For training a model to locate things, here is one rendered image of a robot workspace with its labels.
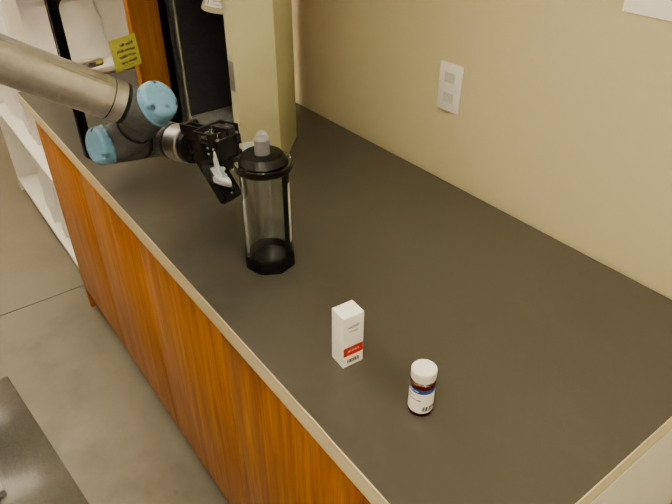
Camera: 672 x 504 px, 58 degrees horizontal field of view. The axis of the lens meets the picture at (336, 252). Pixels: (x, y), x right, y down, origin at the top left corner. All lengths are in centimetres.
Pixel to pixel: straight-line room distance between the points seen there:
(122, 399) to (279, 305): 130
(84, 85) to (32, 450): 58
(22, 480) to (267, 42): 100
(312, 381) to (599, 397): 45
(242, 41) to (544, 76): 65
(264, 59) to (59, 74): 53
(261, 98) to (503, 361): 83
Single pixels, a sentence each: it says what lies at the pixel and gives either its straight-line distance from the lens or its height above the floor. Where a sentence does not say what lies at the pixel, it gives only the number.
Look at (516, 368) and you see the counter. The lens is 105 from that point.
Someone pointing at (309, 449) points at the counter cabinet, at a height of 79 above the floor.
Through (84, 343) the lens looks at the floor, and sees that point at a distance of 261.
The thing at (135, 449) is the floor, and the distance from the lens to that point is 218.
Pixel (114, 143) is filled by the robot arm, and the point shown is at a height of 117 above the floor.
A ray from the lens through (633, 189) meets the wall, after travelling 129.
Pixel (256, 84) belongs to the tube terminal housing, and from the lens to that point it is 148.
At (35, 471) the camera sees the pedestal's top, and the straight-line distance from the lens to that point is 97.
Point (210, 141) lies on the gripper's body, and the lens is 116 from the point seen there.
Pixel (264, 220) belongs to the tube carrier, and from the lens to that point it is 113.
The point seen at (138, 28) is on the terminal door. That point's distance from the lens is 164.
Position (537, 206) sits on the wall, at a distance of 143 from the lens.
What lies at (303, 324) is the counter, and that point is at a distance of 108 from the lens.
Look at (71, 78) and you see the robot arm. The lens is 112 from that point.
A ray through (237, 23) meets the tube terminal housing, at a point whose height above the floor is 132.
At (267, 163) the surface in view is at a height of 118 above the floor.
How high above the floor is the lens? 166
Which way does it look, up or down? 35 degrees down
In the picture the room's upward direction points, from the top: straight up
